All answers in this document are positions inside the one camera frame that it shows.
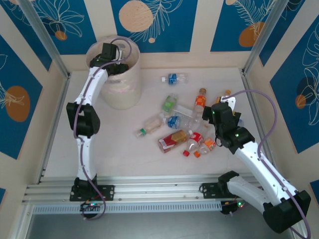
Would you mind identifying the grey metal sheet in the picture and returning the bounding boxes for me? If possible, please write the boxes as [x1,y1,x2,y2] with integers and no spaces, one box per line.
[24,199,306,239]

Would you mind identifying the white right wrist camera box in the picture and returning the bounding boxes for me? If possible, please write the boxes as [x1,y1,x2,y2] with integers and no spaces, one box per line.
[219,96,237,110]

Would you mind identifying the aluminium side rail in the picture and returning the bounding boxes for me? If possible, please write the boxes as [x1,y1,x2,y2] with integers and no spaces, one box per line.
[239,69,280,179]
[36,73,72,185]

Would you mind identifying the red yellow label tea bottle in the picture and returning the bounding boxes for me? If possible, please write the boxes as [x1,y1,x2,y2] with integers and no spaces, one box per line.
[157,129,193,154]

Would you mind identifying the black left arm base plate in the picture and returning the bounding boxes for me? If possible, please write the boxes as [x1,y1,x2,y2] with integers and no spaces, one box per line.
[69,184,116,202]

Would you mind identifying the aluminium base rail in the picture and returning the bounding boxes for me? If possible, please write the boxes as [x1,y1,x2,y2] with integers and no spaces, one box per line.
[21,174,297,206]

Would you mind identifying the green label clear bottle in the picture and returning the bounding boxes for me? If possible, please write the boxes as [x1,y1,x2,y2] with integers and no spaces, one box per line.
[160,94,178,112]

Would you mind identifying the grey slotted cable duct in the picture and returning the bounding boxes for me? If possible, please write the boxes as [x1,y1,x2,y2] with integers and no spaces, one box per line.
[31,201,223,215]

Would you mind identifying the clear square plastic bottle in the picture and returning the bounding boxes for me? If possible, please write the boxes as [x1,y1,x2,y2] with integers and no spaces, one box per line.
[171,104,200,120]

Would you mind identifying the red label bottle red cap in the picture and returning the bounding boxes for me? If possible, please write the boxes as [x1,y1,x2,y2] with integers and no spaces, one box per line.
[183,131,204,157]

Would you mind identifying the orange label bottle brown cap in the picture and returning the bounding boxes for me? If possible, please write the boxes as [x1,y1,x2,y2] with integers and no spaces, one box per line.
[193,88,208,113]

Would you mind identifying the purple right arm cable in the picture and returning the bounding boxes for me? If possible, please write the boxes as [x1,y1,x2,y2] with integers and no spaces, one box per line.
[220,89,312,239]

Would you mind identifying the yellow label orange juice bottle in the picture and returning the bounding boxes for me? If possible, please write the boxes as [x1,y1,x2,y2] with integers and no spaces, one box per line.
[214,89,232,104]

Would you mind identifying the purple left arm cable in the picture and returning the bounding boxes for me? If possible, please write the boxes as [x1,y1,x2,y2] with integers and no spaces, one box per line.
[73,37,133,221]

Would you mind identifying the peach drink bottle green cap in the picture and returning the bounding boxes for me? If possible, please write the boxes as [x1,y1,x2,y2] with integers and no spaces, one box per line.
[136,118,164,138]

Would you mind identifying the blue label water bottle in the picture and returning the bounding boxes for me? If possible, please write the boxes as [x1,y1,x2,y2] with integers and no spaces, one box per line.
[160,72,189,85]
[163,115,200,130]

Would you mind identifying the aluminium frame post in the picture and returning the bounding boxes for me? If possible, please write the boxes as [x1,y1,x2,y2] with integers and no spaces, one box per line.
[17,0,72,78]
[243,0,288,75]

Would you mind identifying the beige plastic waste bin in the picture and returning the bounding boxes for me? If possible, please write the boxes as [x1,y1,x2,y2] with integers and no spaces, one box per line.
[85,36,142,110]

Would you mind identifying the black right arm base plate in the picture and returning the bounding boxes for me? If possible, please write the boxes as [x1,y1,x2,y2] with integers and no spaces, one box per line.
[201,183,248,199]

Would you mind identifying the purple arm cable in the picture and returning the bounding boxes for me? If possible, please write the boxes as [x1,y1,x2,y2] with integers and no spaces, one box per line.
[73,37,133,221]
[220,89,312,239]

